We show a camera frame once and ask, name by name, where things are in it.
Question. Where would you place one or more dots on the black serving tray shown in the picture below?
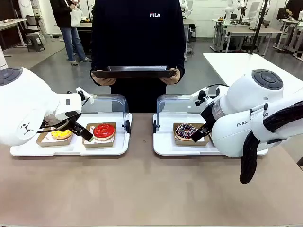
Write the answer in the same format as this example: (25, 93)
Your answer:
(132, 71)

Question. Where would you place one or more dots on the person's left hand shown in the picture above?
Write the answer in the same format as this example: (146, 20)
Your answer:
(171, 80)

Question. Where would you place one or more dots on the person's right forearm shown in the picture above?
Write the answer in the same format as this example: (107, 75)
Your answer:
(97, 63)

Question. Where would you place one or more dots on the black hinge knob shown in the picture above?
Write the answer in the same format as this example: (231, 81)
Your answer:
(154, 126)
(128, 126)

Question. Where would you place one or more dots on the red glazed donut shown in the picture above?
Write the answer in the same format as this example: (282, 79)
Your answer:
(104, 131)

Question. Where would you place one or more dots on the black office chair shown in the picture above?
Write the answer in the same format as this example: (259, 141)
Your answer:
(32, 23)

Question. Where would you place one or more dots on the black tripod stand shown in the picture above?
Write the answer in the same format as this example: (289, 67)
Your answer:
(258, 30)

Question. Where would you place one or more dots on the white plastic bag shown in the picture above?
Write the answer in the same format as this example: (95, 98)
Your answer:
(76, 17)

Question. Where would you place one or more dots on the person's left forearm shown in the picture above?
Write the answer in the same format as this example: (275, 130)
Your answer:
(178, 61)

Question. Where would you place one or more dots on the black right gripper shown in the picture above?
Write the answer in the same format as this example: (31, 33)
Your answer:
(208, 116)

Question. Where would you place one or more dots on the chocolate donut with white drizzle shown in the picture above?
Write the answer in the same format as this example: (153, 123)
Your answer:
(183, 132)

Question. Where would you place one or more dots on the grey step stool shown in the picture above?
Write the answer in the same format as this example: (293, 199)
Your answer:
(35, 41)

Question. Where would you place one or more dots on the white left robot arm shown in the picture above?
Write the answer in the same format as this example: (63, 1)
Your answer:
(23, 106)

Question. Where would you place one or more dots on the person in black sweatshirt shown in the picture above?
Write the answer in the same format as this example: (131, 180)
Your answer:
(137, 42)

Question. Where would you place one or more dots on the white display case base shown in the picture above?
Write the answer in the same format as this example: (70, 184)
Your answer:
(123, 146)
(165, 146)

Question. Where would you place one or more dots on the person's right hand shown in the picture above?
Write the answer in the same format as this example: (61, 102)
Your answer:
(101, 81)

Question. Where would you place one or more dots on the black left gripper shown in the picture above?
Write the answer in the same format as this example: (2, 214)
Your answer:
(71, 120)

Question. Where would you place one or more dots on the large white table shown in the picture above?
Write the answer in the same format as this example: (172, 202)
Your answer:
(236, 63)

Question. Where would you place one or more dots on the bystander in blue jeans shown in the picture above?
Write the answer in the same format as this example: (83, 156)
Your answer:
(71, 37)

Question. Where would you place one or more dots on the sprinkled chocolate donut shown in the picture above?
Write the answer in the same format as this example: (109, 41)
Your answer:
(187, 142)

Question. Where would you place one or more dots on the red frosted donut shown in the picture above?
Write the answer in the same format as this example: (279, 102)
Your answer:
(99, 144)

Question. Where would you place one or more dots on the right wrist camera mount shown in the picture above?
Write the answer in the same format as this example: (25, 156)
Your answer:
(201, 91)

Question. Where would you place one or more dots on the yellow frosted donut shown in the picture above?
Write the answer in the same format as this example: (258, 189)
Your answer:
(47, 142)

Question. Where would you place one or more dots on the white printed paper liner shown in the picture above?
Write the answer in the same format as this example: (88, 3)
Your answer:
(88, 140)

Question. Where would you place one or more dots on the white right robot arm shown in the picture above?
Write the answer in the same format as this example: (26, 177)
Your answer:
(236, 137)

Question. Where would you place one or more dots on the yellow glazed donut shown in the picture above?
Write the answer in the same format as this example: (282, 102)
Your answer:
(62, 134)

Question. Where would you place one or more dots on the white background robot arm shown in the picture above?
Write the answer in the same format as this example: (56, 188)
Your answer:
(229, 11)

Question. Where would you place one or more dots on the clear display case lid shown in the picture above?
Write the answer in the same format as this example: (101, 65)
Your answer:
(113, 101)
(170, 104)

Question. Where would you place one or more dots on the grey lab desk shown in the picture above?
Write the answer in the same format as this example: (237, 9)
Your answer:
(246, 31)

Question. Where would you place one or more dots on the white frame work desk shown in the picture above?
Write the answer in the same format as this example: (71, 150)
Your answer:
(288, 35)

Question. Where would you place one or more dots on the seated person in dark top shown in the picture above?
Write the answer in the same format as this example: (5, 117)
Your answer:
(292, 9)

